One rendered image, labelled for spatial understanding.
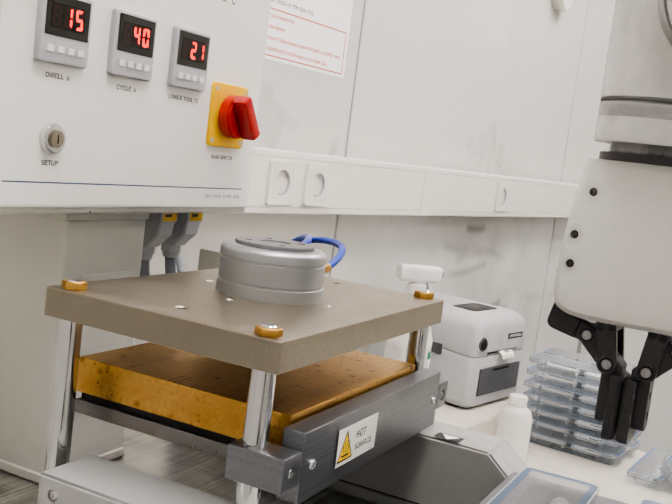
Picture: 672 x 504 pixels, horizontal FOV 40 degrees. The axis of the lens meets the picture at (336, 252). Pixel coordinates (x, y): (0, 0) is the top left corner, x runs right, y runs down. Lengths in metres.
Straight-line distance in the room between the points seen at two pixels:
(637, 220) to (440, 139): 1.44
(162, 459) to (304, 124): 0.82
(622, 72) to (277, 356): 0.26
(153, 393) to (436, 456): 0.26
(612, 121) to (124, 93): 0.36
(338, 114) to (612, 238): 1.10
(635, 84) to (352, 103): 1.14
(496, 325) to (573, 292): 1.10
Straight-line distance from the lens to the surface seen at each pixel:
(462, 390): 1.65
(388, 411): 0.66
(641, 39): 0.56
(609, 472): 1.63
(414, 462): 0.78
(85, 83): 0.69
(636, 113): 0.55
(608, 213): 0.57
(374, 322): 0.64
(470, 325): 1.63
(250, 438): 0.55
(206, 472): 0.83
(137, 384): 0.63
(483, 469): 0.76
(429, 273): 1.57
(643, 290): 0.57
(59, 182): 0.68
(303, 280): 0.65
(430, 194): 1.87
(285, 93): 1.49
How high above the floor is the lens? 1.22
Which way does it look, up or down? 6 degrees down
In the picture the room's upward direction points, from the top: 7 degrees clockwise
